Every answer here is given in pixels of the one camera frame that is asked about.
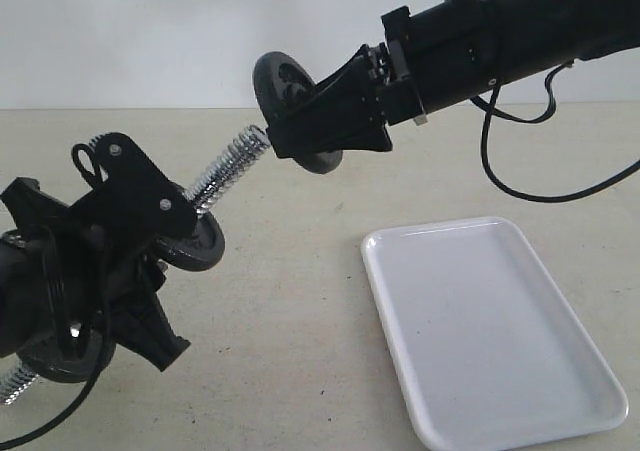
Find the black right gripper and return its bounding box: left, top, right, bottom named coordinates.
left=267, top=6, right=428, bottom=158

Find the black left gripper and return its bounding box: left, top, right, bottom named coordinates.
left=1, top=178, right=191, bottom=372

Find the chrome dumbbell bar with plates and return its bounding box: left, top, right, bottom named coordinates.
left=1, top=126, right=269, bottom=405

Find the black weight plate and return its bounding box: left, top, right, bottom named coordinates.
left=252, top=51, right=343, bottom=175

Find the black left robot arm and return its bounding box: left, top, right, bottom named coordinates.
left=1, top=177, right=191, bottom=383

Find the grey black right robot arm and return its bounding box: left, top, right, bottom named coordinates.
left=253, top=0, right=639, bottom=159

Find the white rectangular plastic tray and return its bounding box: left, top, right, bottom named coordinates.
left=360, top=216, right=629, bottom=450

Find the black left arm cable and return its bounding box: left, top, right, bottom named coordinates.
left=0, top=250, right=151, bottom=446

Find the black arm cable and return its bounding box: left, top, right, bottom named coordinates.
left=0, top=250, right=151, bottom=446
left=424, top=0, right=640, bottom=203

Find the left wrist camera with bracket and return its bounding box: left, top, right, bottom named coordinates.
left=69, top=132, right=197, bottom=242

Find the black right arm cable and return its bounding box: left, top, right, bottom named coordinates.
left=424, top=0, right=640, bottom=203

